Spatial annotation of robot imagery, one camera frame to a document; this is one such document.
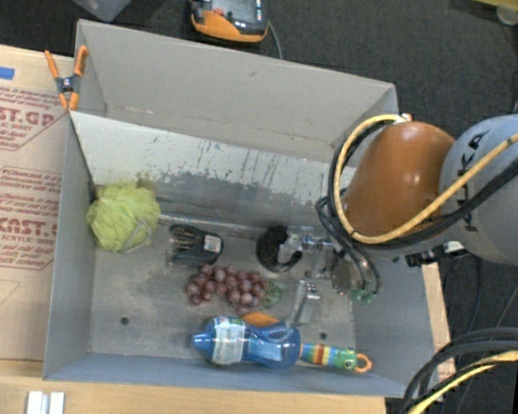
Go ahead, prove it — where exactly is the black round object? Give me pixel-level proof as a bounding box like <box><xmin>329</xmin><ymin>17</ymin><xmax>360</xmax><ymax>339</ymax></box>
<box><xmin>252</xmin><ymin>222</ymin><xmax>307</xmax><ymax>277</ymax></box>

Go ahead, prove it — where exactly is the grey metal bin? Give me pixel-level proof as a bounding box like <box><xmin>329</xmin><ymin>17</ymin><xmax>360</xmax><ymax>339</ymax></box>
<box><xmin>30</xmin><ymin>19</ymin><xmax>476</xmax><ymax>414</ymax></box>

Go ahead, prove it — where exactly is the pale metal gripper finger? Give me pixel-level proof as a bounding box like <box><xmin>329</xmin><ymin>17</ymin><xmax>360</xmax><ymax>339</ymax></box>
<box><xmin>291</xmin><ymin>279</ymin><xmax>325</xmax><ymax>330</ymax></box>
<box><xmin>281</xmin><ymin>223</ymin><xmax>337</xmax><ymax>271</ymax></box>

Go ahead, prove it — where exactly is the black cylinder on white bracket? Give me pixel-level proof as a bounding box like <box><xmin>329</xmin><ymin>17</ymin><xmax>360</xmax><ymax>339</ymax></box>
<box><xmin>402</xmin><ymin>234</ymin><xmax>467</xmax><ymax>275</ymax></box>

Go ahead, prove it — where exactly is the black box with white label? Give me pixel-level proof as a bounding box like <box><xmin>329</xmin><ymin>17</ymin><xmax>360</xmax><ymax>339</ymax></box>
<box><xmin>163</xmin><ymin>222</ymin><xmax>226</xmax><ymax>274</ymax></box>

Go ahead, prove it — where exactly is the brown cardboard board, red print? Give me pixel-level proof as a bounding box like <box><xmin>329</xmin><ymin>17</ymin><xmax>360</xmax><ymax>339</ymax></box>
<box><xmin>0</xmin><ymin>42</ymin><xmax>87</xmax><ymax>371</ymax></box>

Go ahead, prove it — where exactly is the striped toy with orange ring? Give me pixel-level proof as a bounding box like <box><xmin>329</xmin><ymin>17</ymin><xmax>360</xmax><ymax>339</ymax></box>
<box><xmin>297</xmin><ymin>341</ymin><xmax>375</xmax><ymax>376</ymax></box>

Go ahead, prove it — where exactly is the blue plastic bottle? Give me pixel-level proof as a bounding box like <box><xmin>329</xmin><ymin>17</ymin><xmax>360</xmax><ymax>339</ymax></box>
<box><xmin>188</xmin><ymin>311</ymin><xmax>305</xmax><ymax>376</ymax></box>

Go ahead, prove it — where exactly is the orange round object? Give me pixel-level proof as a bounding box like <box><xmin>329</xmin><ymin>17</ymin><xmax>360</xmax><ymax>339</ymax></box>
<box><xmin>240</xmin><ymin>310</ymin><xmax>282</xmax><ymax>331</ymax></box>

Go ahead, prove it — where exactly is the green mesh sponge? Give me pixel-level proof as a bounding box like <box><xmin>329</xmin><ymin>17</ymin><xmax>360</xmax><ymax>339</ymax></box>
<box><xmin>82</xmin><ymin>175</ymin><xmax>166</xmax><ymax>259</ymax></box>

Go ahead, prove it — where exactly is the purple toy grape bunch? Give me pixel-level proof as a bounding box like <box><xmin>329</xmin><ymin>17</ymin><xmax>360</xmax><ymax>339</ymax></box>
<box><xmin>182</xmin><ymin>260</ymin><xmax>287</xmax><ymax>323</ymax></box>

